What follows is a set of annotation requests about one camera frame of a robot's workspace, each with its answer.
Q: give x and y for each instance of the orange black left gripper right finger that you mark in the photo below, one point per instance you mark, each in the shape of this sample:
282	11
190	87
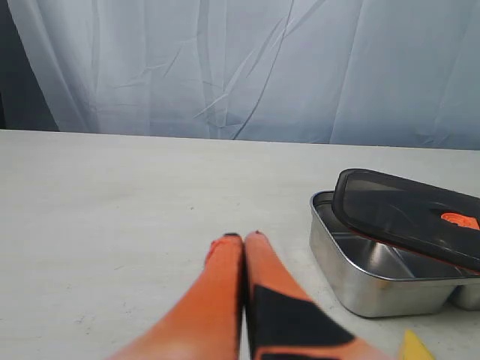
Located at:
283	321

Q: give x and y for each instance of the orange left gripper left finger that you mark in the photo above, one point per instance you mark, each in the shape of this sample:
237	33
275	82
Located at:
206	322

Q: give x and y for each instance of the white backdrop curtain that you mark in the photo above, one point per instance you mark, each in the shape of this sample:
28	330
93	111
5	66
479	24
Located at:
382	73

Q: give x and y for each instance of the dark lid with orange valve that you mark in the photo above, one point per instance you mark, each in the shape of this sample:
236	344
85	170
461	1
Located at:
424	219

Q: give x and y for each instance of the yellow cheese wedge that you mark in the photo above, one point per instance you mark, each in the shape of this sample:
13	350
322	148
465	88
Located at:
412	348

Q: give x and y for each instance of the stainless steel lunch box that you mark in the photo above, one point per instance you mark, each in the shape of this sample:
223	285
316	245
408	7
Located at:
372	279

